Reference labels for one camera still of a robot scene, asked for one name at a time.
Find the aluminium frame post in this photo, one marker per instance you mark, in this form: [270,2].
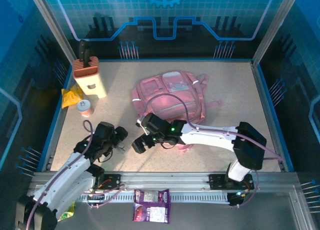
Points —
[277,23]
[52,23]

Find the yellow snack bag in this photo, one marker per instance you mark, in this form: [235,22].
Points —
[70,97]

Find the green chips bag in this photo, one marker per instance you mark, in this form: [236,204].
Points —
[67,212]

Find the pink drink can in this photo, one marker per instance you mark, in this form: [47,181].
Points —
[85,109]

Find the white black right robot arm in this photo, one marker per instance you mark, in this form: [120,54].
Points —
[207,137]

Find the pink student backpack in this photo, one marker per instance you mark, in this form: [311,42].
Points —
[162,107]

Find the purple packet silver label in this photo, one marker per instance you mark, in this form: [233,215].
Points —
[151,196]

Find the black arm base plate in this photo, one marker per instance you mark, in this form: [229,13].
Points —
[113,181]
[216,181]

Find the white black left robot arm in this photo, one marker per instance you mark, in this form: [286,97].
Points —
[70,170]

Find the purple packet red picture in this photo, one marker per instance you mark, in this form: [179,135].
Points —
[151,212]

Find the beige knife block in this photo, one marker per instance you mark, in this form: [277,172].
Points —
[91,80]

